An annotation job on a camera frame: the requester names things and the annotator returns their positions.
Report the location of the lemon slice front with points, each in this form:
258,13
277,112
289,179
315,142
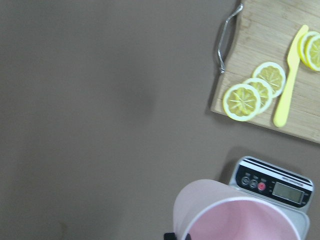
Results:
241,102

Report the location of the yellow plastic knife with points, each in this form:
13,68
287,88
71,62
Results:
282,110

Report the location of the lemon slice pair outer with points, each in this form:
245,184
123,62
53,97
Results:
302,43

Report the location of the lemon slice back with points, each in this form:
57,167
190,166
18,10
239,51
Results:
274,74

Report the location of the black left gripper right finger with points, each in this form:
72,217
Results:
188,237

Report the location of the lemon slice middle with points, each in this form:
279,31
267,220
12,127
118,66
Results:
265,92

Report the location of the lemon slice pair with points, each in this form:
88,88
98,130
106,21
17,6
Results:
302,43
312,52

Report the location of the digital kitchen scale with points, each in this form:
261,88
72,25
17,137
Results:
291,192

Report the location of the pink plastic cup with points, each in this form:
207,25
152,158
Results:
210,210

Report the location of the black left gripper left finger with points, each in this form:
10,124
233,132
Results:
169,236

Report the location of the wooden cutting board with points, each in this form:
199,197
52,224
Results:
264,32

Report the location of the lemon slice pair inner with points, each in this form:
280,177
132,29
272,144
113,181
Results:
312,52

